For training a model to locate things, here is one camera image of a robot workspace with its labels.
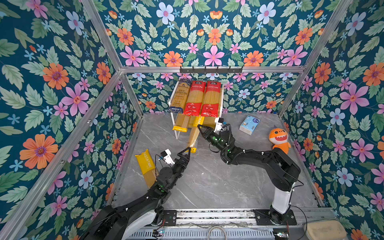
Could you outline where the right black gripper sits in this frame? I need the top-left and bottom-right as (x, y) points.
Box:
(199, 124), (227, 155)

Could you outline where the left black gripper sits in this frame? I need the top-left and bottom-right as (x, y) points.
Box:
(166, 147), (190, 192)

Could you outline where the yellow pasta bag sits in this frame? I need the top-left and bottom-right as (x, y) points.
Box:
(135, 149), (158, 189)
(173, 114), (190, 133)
(188, 116), (205, 154)

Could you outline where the red spaghetti bag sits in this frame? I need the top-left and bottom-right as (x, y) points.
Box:
(183, 81), (206, 117)
(201, 81), (221, 118)

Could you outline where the blue gold spaghetti bag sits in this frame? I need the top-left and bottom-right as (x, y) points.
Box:
(169, 80), (192, 114)

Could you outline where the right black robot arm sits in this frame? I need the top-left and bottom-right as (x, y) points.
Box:
(198, 125), (301, 225)

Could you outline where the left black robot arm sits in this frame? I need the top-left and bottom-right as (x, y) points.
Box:
(80, 147), (191, 240)

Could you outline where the blue tissue pack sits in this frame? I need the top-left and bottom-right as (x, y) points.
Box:
(239, 116), (260, 135)

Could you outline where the orange shark plush toy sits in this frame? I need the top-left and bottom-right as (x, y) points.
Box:
(269, 128), (292, 154)

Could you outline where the beige cushion pad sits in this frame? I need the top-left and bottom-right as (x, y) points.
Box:
(304, 220), (348, 240)

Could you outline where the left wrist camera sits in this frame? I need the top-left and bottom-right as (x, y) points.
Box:
(161, 149), (175, 166)

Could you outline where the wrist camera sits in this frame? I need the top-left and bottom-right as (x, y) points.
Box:
(214, 118), (224, 133)
(161, 149), (175, 166)

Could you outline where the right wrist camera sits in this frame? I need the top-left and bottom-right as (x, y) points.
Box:
(214, 118), (224, 133)

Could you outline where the black hook rail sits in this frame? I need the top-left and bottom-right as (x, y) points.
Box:
(179, 66), (243, 75)

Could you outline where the white cable loop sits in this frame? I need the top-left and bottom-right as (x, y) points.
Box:
(206, 225), (228, 240)

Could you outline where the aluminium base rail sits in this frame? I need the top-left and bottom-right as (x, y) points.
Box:
(148, 206), (337, 228)

